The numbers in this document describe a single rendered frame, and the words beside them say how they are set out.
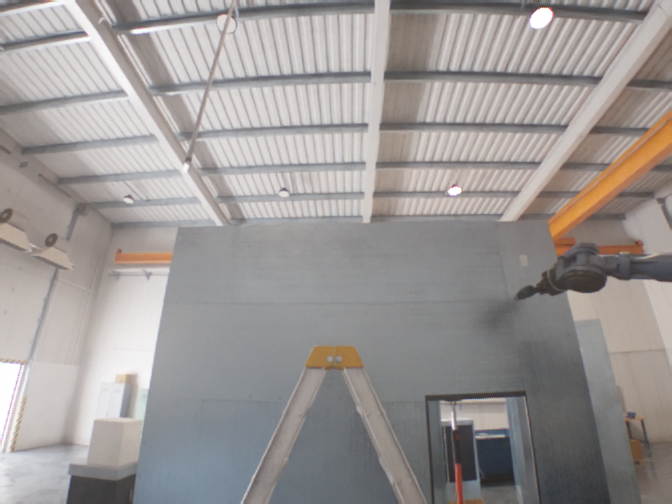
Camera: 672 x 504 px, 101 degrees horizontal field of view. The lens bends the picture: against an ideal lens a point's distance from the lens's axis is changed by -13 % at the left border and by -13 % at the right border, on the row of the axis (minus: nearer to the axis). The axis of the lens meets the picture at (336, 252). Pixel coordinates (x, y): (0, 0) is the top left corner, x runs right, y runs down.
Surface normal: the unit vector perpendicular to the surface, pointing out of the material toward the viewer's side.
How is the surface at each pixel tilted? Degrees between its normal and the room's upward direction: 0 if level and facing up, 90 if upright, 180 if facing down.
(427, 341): 90
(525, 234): 90
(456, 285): 90
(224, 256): 90
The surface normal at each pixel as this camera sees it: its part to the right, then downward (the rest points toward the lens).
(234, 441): -0.04, -0.39
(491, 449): 0.04, -0.09
